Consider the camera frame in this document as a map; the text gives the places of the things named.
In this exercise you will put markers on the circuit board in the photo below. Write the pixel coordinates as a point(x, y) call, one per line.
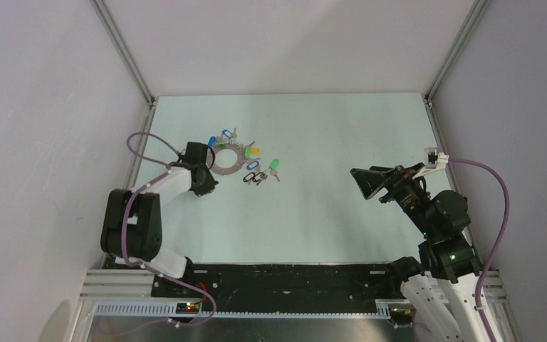
point(188, 308)
point(402, 312)

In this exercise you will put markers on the aluminium frame post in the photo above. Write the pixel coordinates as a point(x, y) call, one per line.
point(113, 31)
point(465, 32)

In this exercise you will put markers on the grey cable duct strip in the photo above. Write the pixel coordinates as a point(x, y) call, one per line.
point(171, 310)

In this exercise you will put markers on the black tag key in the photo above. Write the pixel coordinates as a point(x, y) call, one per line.
point(249, 178)
point(258, 178)

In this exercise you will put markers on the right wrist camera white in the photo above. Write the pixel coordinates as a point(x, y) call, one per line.
point(435, 161)

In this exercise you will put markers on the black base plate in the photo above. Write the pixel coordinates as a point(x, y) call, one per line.
point(293, 288)

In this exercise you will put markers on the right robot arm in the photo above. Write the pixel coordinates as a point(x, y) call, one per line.
point(444, 284)

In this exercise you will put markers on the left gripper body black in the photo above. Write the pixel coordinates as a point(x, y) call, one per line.
point(207, 178)

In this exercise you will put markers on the right circuit board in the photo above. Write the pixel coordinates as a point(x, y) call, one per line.
point(402, 312)

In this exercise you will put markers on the green tag key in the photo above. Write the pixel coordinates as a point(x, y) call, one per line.
point(273, 169)

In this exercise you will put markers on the right aluminium frame post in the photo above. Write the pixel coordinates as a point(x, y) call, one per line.
point(465, 32)

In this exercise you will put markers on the left aluminium frame post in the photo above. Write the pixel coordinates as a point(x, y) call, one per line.
point(113, 31)

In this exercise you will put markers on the left circuit board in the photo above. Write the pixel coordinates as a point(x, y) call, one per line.
point(188, 308)

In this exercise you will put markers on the grey toothed keyring disc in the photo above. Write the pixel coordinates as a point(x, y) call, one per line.
point(228, 158)

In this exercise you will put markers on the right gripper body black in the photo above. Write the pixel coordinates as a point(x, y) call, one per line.
point(403, 189)

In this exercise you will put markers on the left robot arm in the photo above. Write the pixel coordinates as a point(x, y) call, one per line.
point(132, 227)

